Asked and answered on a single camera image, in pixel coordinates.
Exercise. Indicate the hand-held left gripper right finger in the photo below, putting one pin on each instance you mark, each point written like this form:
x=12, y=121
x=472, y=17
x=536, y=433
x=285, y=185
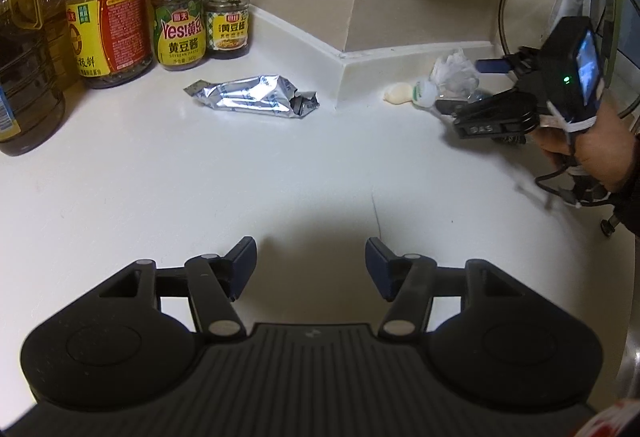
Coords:
x=379, y=267

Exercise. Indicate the small checkered lid sauce jar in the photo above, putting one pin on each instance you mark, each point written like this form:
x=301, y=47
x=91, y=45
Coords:
x=226, y=27

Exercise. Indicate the person's right hand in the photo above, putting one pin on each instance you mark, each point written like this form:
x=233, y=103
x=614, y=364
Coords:
x=600, y=152

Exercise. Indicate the red and white cloth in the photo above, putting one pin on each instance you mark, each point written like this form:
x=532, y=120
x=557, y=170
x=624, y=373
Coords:
x=612, y=419

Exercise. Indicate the oil bottle with blue label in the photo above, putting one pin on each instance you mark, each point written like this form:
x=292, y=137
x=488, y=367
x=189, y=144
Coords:
x=30, y=67

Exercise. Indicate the silver foil packet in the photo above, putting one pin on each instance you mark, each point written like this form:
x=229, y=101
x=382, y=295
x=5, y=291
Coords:
x=250, y=94

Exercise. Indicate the green label sauce jar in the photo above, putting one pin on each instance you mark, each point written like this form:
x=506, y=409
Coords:
x=179, y=32

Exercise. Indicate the crushed clear plastic bottle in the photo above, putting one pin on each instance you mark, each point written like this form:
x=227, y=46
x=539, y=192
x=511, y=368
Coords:
x=452, y=72

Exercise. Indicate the small cream white roll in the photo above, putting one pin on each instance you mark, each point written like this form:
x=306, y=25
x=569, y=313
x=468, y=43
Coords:
x=398, y=93

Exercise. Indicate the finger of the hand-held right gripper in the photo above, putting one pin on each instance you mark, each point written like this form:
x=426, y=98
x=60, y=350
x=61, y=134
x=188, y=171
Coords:
x=495, y=65
x=452, y=106

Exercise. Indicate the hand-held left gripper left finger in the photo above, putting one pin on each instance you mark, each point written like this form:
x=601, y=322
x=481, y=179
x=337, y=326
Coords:
x=244, y=267

